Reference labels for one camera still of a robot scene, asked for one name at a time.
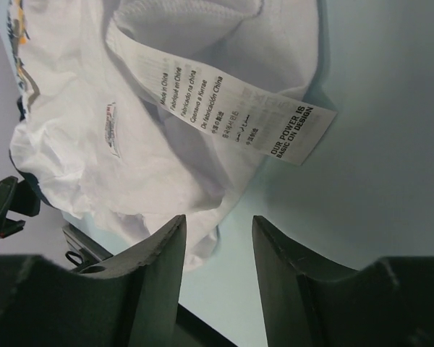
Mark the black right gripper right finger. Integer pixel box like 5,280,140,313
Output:
252,216,434,346

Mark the light blue table mat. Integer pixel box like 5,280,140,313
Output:
114,1,434,346

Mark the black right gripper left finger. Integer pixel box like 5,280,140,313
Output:
0,215,187,346

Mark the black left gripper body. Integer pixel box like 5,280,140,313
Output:
0,176,41,240

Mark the white graphic tank top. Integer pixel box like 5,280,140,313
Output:
7,0,328,274

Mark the white care label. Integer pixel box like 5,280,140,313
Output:
106,26,336,165

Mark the aluminium frame rail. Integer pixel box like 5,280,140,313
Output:
62,224,113,270

